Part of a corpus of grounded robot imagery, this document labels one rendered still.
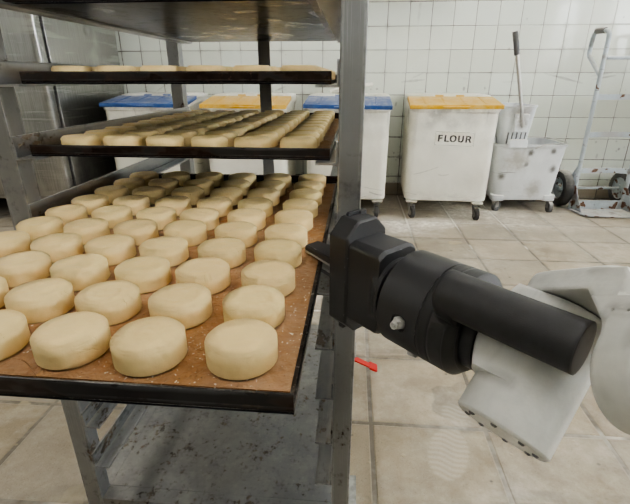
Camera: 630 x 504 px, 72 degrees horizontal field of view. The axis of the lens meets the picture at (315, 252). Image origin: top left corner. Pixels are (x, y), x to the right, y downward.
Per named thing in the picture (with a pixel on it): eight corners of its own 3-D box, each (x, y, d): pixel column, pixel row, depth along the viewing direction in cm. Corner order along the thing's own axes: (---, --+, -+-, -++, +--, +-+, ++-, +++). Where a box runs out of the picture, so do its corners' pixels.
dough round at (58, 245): (85, 259, 48) (81, 242, 47) (32, 268, 45) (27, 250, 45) (83, 245, 52) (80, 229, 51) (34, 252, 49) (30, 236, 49)
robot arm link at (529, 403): (485, 293, 41) (623, 347, 33) (424, 391, 39) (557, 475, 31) (449, 223, 33) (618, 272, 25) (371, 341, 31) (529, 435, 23)
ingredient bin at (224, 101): (208, 216, 293) (197, 95, 264) (231, 193, 352) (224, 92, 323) (288, 218, 289) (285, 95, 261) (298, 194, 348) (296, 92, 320)
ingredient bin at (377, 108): (303, 218, 288) (302, 95, 260) (313, 194, 347) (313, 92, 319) (385, 220, 284) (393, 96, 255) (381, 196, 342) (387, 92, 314)
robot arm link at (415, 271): (376, 307, 50) (468, 354, 42) (312, 337, 45) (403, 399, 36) (382, 202, 46) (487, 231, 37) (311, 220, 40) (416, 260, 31)
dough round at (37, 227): (74, 232, 56) (71, 217, 55) (39, 245, 51) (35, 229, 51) (45, 228, 57) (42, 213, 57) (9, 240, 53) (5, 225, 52)
